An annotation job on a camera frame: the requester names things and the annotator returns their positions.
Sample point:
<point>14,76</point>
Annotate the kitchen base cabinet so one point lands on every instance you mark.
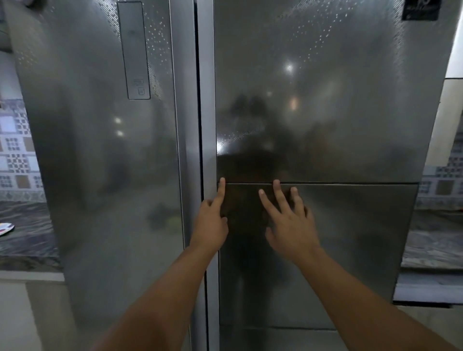
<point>32,318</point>

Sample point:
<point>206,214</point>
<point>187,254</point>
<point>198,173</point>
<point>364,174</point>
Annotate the person's right forearm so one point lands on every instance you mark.
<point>365,311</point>

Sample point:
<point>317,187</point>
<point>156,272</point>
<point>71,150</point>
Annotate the person's left forearm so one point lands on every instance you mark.
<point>155,311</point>

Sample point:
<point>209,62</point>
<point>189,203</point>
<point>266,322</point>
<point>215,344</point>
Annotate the person's right hand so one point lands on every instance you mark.
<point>294,235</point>

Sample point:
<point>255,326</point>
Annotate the silver refrigerator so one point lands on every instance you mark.
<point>325,108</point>

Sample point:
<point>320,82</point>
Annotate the black square sticker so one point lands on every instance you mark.
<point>421,10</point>

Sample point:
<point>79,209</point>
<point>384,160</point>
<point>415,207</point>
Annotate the person's left hand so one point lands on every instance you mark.
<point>209,228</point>

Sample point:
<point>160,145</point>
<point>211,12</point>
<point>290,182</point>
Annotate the polka dot plate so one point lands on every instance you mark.
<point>5,229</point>

